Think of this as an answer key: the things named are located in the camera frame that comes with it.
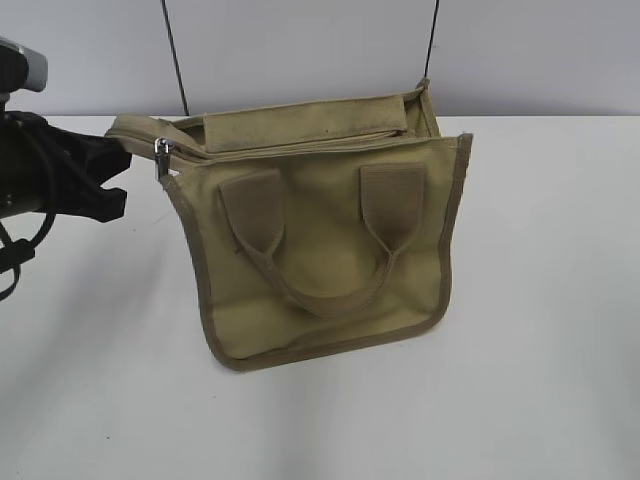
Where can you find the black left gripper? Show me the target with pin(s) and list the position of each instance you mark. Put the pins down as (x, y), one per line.
(81, 162)

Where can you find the yellow canvas tote bag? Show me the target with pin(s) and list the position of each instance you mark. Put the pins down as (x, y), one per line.
(313, 228)

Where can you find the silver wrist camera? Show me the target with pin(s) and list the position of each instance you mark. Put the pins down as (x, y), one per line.
(22, 68)

